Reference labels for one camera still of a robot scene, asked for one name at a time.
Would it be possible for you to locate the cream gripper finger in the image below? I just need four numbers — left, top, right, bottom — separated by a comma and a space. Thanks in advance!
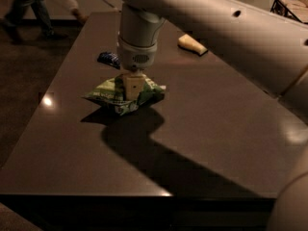
122, 72, 145, 101

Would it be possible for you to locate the green jalapeno chip bag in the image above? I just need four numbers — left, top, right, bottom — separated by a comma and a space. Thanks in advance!
84, 74, 167, 116

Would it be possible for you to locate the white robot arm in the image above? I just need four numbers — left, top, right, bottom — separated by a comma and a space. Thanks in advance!
117, 0, 308, 122

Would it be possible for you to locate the blue rxbar blueberry wrapper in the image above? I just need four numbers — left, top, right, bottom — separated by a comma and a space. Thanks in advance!
97, 52, 120, 69

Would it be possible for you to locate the yellow sponge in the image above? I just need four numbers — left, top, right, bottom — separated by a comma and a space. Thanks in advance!
177, 34, 208, 56

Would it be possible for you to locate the walking person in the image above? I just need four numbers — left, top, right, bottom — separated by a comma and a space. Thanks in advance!
1, 0, 68, 42

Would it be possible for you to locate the black wire basket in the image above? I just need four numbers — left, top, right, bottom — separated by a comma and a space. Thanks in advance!
270, 0, 308, 24

